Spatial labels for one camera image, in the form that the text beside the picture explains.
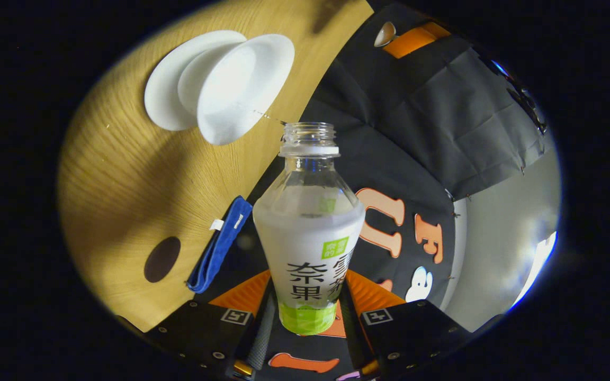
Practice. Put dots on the dark round coaster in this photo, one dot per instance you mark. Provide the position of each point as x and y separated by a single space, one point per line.
162 259

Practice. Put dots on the white saucer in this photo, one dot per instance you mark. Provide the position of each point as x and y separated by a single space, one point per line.
164 90

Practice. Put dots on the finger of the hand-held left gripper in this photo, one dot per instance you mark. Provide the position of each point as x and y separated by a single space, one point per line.
411 42

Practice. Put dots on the blue towel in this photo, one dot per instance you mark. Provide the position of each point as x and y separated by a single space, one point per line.
220 246

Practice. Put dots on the white teacup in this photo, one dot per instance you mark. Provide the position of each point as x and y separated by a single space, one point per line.
241 90

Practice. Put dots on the clear water bottle white label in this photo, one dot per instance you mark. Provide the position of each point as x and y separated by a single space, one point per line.
310 248

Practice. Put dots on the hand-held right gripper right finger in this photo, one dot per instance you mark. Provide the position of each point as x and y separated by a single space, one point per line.
351 328

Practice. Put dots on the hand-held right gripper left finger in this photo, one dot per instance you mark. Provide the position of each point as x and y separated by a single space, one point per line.
262 328

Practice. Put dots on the white teacup lid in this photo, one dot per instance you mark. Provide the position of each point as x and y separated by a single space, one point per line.
384 34

